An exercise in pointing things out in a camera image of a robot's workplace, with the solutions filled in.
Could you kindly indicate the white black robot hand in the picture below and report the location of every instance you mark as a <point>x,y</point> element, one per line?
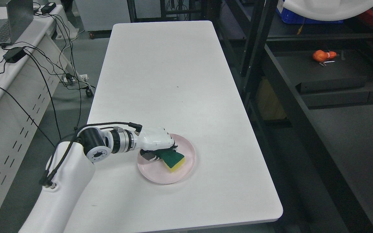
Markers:
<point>152,139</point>

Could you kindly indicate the green yellow sponge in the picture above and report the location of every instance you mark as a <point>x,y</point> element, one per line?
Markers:
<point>172,159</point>

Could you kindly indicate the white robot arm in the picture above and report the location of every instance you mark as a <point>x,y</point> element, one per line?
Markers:
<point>70,169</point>

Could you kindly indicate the black metal shelf rack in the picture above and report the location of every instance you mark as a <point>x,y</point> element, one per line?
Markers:
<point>314,119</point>

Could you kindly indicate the orange toy on shelf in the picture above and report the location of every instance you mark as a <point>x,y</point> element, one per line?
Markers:
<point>321,56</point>

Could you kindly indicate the pink round plate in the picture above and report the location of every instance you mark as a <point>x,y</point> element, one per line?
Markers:
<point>158,172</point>

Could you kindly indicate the white folding table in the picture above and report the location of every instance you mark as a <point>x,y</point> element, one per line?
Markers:
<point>174,75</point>

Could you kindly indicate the white power strip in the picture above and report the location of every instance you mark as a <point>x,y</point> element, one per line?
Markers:
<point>71,79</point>

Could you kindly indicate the white office desk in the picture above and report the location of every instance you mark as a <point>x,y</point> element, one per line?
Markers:
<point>25,89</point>

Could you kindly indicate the black power adapter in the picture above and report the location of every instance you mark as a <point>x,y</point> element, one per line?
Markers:
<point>13,55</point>
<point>47,8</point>

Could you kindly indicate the grey laptop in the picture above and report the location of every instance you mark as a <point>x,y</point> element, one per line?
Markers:
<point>19,17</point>

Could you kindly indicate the blue plastic crate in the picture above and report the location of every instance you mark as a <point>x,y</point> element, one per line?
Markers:
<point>290,17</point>

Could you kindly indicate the white fabric cover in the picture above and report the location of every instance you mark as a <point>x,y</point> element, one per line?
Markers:
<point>328,10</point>

